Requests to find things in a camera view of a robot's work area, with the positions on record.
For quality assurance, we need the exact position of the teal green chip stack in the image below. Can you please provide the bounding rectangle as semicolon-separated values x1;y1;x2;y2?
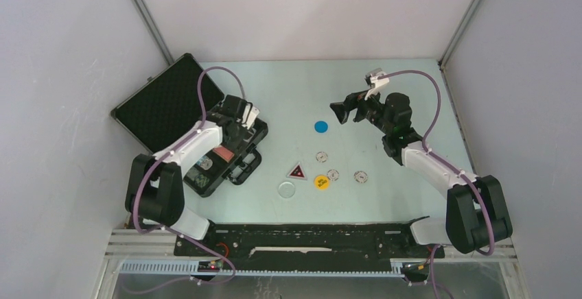
184;166;210;190

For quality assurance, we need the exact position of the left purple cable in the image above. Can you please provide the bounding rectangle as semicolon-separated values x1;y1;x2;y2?
132;66;246;289

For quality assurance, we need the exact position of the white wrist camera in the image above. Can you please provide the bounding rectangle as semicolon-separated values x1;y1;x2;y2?
364;69;390;100
241;101;260;129

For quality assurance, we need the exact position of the all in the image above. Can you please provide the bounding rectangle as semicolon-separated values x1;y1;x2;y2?
286;163;308;180

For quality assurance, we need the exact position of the white poker chip upper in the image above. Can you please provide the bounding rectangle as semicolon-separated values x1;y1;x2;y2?
316;152;328;163

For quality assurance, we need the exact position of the blue round chip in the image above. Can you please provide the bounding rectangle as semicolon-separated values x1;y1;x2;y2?
314;121;329;134

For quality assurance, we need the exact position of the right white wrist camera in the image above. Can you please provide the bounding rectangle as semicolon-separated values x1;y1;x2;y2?
364;69;390;100

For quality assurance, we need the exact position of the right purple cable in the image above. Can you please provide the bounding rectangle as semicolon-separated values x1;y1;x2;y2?
377;69;496;299

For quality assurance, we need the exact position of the light blue chip stack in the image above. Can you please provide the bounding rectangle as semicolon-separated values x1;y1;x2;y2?
196;156;213;171

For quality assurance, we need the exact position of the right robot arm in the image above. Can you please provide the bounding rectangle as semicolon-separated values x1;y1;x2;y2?
329;91;513;256

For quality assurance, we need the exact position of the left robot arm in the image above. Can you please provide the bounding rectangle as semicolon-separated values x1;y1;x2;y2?
125;95;268;256

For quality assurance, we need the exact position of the white poker chip right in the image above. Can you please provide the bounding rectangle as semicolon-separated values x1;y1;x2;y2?
353;171;369;184

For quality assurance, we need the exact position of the clear round dealer button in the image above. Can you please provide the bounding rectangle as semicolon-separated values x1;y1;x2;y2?
277;181;296;199

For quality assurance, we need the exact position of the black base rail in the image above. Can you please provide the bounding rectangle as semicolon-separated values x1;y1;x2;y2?
201;222;445;273

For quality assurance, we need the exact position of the white poker chip middle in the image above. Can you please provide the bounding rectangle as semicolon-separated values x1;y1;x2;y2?
326;169;340;182

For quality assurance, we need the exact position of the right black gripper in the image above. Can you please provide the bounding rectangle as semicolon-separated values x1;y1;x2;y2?
329;85;392;136

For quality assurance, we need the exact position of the yellow big blind button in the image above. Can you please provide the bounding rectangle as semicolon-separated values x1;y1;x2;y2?
314;175;330;191

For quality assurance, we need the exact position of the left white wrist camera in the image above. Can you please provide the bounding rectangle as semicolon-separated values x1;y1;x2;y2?
241;101;260;129

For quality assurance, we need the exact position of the black poker set case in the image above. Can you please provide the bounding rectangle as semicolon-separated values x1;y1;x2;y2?
110;53;268;198

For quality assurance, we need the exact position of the red playing card deck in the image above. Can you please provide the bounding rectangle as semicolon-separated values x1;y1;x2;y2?
213;145;235;162

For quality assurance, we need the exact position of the white poker chip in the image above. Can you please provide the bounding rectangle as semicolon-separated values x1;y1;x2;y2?
316;152;328;163
353;171;369;184
326;169;340;182

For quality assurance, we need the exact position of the purple cable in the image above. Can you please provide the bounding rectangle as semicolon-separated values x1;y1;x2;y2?
377;69;496;299
132;66;246;289

